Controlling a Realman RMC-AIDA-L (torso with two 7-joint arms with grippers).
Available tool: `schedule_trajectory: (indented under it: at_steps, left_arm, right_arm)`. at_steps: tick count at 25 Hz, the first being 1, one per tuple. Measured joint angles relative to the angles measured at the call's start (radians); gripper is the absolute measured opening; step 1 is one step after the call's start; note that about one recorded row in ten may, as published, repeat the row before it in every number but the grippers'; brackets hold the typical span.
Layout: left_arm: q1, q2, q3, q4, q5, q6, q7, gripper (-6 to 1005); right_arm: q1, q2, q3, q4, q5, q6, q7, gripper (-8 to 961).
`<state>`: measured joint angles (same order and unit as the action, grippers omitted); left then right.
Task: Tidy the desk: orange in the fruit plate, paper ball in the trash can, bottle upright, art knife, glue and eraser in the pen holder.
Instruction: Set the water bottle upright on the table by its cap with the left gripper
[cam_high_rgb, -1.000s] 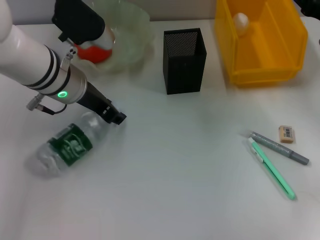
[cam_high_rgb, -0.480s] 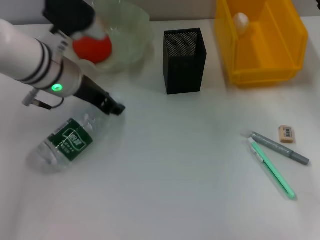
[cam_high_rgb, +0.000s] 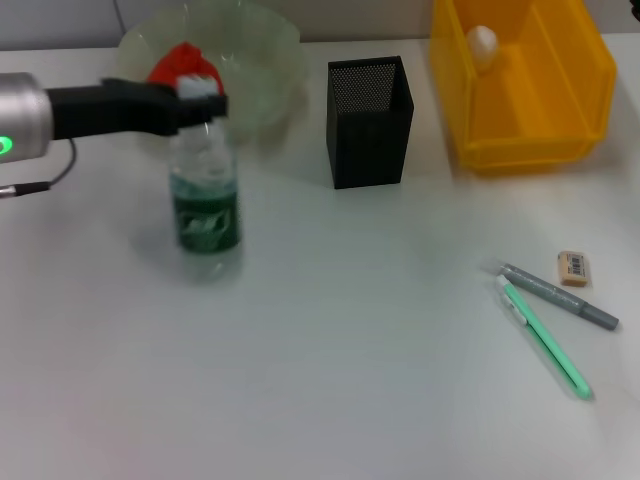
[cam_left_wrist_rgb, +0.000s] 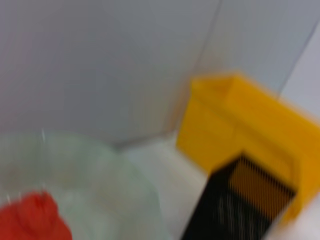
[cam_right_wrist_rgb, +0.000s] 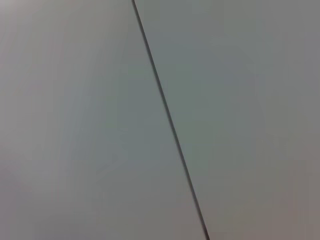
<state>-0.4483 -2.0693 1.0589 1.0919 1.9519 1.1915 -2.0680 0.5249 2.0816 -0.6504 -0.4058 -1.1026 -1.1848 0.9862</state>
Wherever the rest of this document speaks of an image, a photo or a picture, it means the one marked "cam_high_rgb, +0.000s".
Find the grey marker pen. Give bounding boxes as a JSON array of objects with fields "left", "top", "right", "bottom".
[{"left": 499, "top": 262, "right": 620, "bottom": 331}]

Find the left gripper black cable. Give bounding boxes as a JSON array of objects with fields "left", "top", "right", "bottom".
[{"left": 0, "top": 137, "right": 79, "bottom": 199}]

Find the orange fruit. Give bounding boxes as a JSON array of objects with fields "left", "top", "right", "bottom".
[{"left": 147, "top": 42, "right": 224, "bottom": 87}]

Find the beige eraser with barcode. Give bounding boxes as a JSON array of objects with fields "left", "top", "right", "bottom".
[{"left": 556, "top": 250, "right": 593, "bottom": 288}]

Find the yellow plastic bin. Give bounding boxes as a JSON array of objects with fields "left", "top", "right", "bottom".
[{"left": 430, "top": 0, "right": 617, "bottom": 174}]

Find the mint green pen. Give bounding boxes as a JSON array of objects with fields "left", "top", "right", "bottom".
[{"left": 495, "top": 274, "right": 593, "bottom": 401}]

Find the clear green-label water bottle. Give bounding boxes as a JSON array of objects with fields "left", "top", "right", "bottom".
[{"left": 168, "top": 73, "right": 245, "bottom": 279}]

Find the black mesh pen holder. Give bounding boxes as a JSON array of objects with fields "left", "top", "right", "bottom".
[{"left": 327, "top": 55, "right": 415, "bottom": 190}]

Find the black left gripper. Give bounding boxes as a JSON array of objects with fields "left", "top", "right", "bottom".
[{"left": 45, "top": 78, "right": 230, "bottom": 141}]

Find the pale green glass fruit plate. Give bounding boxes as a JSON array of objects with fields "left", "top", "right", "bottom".
[{"left": 117, "top": 0, "right": 307, "bottom": 146}]

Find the white paper ball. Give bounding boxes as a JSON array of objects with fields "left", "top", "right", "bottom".
[{"left": 465, "top": 24, "right": 500, "bottom": 74}]

